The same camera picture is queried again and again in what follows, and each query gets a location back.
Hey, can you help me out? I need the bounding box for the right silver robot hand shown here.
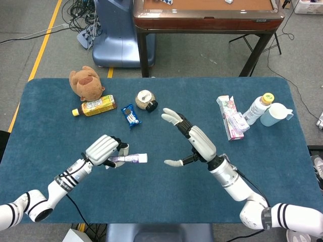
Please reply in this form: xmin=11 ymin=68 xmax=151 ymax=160
xmin=160 ymin=107 xmax=217 ymax=168

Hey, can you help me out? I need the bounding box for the grey sneaker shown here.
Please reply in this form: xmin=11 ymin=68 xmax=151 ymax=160
xmin=310 ymin=155 xmax=323 ymax=181

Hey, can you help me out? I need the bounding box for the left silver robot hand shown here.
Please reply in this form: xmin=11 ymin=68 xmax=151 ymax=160
xmin=85 ymin=134 xmax=130 ymax=169

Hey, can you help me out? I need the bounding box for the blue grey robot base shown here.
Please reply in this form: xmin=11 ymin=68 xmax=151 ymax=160
xmin=92 ymin=0 xmax=156 ymax=68

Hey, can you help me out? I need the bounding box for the white storage box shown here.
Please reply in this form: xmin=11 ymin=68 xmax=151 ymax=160
xmin=294 ymin=0 xmax=323 ymax=15

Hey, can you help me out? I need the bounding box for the yellow label tea bottle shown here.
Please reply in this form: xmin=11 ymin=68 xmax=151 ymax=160
xmin=72 ymin=94 xmax=118 ymax=117

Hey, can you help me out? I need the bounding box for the brown mahjong table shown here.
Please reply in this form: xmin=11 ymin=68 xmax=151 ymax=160
xmin=133 ymin=0 xmax=286 ymax=78

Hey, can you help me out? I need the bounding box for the pink white box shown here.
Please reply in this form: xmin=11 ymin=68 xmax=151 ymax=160
xmin=216 ymin=95 xmax=245 ymax=141

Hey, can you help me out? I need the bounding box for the blue grey robot torso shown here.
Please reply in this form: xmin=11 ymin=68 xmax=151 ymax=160
xmin=105 ymin=223 xmax=215 ymax=242

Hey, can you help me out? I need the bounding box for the white bottle yellow cap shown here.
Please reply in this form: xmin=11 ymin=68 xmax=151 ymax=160
xmin=242 ymin=92 xmax=275 ymax=126

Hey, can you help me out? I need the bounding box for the blue cookie packet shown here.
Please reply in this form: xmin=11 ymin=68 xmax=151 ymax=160
xmin=121 ymin=104 xmax=142 ymax=130

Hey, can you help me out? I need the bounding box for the glass jar black lid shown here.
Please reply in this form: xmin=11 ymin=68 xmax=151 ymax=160
xmin=135 ymin=90 xmax=159 ymax=113

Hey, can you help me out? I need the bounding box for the grey power strip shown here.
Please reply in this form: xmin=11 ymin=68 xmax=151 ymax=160
xmin=76 ymin=24 xmax=98 ymax=50

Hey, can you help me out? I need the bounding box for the brown plush bear toy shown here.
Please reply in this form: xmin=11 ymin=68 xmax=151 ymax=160
xmin=69 ymin=66 xmax=106 ymax=102

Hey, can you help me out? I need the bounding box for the purple white tube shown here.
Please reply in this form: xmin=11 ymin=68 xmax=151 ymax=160
xmin=109 ymin=154 xmax=141 ymax=163

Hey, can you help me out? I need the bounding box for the black cable bundle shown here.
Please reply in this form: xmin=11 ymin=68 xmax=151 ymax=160
xmin=62 ymin=0 xmax=103 ymax=35

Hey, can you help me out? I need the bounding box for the light blue measuring cup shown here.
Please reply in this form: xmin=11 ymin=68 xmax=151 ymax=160
xmin=260 ymin=102 xmax=294 ymax=127

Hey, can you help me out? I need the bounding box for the blue table cloth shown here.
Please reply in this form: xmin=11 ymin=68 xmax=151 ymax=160
xmin=0 ymin=77 xmax=323 ymax=224

